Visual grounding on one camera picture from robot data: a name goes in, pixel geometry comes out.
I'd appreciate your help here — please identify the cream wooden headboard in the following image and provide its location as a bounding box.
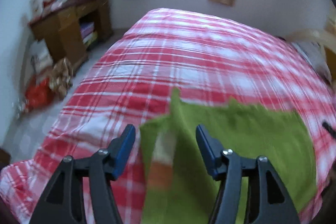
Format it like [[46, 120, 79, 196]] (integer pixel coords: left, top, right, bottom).
[[285, 7, 336, 56]]

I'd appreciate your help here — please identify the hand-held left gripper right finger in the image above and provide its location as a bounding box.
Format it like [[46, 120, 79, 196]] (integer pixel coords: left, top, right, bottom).
[[196, 124, 301, 224]]

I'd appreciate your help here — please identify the green orange striped knit sweater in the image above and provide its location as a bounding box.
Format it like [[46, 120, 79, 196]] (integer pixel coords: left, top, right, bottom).
[[139, 88, 318, 224]]

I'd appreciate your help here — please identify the patterned pillow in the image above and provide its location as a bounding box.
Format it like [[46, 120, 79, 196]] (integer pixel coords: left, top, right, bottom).
[[291, 40, 332, 83]]

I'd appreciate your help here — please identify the bed with red plaid sheet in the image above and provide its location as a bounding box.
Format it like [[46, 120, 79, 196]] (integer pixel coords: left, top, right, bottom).
[[0, 7, 336, 224]]

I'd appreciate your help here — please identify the red plastic bag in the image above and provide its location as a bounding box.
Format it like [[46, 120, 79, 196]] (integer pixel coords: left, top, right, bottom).
[[25, 78, 53, 111]]

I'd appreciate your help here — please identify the white paper shopping bag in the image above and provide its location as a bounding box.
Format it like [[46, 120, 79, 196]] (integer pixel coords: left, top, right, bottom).
[[28, 39, 53, 75]]

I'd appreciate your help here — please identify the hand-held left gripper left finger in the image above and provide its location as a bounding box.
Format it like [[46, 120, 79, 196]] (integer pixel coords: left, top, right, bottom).
[[29, 124, 136, 224]]

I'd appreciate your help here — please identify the brown wooden desk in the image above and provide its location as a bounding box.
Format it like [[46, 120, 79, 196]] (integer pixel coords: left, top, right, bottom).
[[29, 0, 113, 75]]

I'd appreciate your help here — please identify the stack of books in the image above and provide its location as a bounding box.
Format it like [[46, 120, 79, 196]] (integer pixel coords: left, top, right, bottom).
[[79, 22, 99, 46]]

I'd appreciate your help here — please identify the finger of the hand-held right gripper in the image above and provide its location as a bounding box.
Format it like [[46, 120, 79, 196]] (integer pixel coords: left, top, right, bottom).
[[322, 121, 336, 139]]

